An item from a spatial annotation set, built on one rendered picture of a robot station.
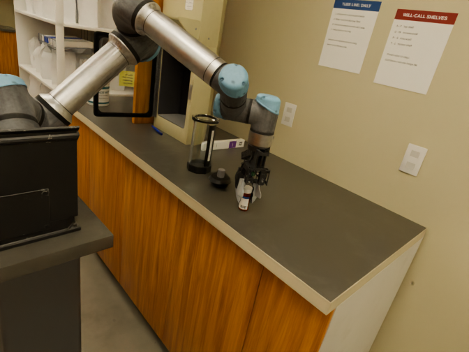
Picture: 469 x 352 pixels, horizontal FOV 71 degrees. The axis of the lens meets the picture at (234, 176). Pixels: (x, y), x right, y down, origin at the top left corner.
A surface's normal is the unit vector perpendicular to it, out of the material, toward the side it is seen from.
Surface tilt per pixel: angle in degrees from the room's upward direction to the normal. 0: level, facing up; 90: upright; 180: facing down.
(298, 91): 90
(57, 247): 0
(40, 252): 0
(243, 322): 90
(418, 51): 90
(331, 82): 90
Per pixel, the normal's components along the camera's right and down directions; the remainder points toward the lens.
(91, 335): 0.18, -0.90
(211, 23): 0.66, 0.40
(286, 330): -0.73, 0.15
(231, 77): 0.02, -0.24
